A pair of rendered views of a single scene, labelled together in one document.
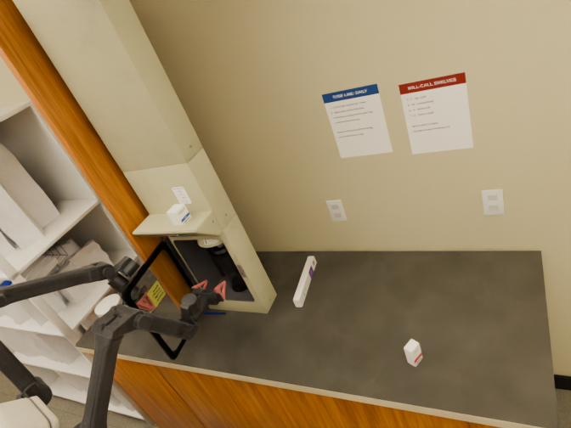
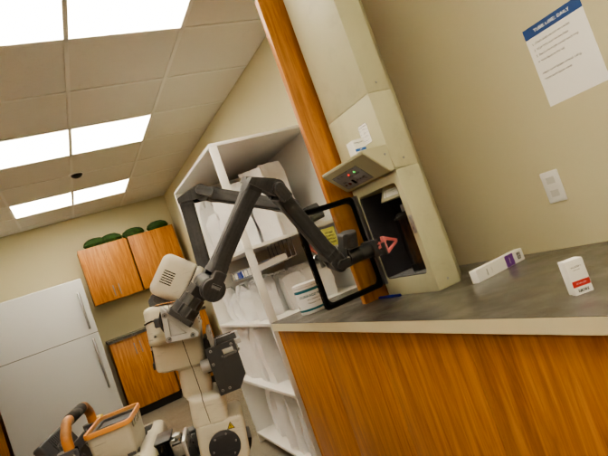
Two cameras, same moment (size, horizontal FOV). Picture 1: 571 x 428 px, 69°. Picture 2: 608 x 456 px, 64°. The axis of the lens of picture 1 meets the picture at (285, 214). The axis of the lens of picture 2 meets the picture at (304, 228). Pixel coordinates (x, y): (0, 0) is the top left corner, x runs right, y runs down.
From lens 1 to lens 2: 106 cm
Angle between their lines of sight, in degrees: 43
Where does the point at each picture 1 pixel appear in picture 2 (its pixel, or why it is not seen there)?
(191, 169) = (371, 99)
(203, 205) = (380, 139)
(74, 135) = (298, 90)
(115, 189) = (320, 142)
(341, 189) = (555, 153)
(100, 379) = (232, 218)
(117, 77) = (327, 24)
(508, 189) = not seen: outside the picture
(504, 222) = not seen: outside the picture
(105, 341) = (245, 186)
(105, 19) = not seen: outside the picture
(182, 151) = (365, 81)
